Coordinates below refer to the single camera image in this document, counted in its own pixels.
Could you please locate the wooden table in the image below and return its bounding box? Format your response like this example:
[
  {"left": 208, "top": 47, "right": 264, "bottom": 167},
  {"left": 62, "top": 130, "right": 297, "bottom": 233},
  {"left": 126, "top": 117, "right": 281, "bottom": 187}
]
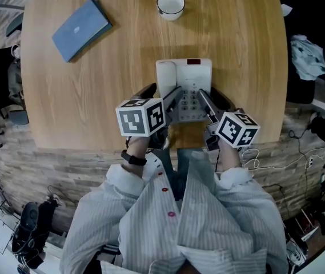
[{"left": 21, "top": 0, "right": 289, "bottom": 151}]

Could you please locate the black bag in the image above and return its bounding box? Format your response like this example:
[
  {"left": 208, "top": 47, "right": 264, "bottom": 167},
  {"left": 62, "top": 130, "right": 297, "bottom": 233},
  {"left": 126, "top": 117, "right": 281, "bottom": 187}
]
[{"left": 11, "top": 200, "right": 58, "bottom": 270}]

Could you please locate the white telephone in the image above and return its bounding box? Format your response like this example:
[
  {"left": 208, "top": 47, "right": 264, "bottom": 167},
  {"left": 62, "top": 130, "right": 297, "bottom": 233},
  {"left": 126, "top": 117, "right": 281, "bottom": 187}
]
[{"left": 155, "top": 58, "right": 213, "bottom": 123}]

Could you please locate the striped white shirt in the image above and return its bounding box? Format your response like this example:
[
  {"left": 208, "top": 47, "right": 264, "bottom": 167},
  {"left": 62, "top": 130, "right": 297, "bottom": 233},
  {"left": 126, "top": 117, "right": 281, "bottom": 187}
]
[{"left": 59, "top": 150, "right": 290, "bottom": 274}]

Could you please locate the blue notebook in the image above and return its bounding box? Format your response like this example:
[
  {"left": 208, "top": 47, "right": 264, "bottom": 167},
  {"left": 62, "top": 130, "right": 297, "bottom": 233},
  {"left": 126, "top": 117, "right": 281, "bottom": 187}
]
[{"left": 51, "top": 0, "right": 114, "bottom": 64}]

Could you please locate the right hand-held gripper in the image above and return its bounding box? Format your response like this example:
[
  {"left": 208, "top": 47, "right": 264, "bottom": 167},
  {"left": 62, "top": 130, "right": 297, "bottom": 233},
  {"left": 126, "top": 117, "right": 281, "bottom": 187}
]
[{"left": 197, "top": 86, "right": 261, "bottom": 151}]

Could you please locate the black wristband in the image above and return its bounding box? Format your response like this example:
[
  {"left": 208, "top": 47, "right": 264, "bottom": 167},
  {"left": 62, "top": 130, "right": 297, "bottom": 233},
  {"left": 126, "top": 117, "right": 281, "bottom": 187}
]
[{"left": 121, "top": 149, "right": 148, "bottom": 166}]

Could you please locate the white enamel mug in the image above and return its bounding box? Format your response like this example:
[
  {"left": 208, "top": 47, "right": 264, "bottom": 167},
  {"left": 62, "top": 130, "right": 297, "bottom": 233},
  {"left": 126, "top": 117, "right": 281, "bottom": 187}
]
[{"left": 156, "top": 0, "right": 186, "bottom": 22}]

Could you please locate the person's right forearm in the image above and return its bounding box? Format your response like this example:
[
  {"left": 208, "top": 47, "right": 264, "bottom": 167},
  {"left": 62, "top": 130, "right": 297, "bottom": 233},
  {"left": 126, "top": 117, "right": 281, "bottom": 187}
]
[{"left": 216, "top": 140, "right": 243, "bottom": 173}]

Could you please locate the pale crumpled cloth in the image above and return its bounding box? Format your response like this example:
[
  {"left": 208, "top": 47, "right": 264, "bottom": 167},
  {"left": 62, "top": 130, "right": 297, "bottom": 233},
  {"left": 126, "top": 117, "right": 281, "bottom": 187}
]
[{"left": 290, "top": 34, "right": 325, "bottom": 81}]

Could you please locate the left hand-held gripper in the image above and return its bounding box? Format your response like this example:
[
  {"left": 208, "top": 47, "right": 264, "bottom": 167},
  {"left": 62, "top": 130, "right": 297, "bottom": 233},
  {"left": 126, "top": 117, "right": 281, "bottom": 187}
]
[{"left": 115, "top": 83, "right": 183, "bottom": 150}]

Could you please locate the black floor cable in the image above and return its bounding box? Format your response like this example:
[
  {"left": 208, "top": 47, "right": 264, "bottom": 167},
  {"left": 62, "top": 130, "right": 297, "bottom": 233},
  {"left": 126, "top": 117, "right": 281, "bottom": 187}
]
[{"left": 288, "top": 121, "right": 313, "bottom": 199}]

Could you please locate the person's left forearm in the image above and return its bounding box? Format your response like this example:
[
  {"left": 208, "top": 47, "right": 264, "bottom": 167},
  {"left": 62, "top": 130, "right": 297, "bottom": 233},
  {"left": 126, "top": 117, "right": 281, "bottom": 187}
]
[{"left": 121, "top": 135, "right": 152, "bottom": 179}]

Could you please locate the white floor cable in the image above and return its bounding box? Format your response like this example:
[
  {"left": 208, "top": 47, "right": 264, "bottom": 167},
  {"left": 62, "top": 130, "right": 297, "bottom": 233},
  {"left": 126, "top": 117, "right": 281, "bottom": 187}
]
[{"left": 241, "top": 147, "right": 325, "bottom": 171}]

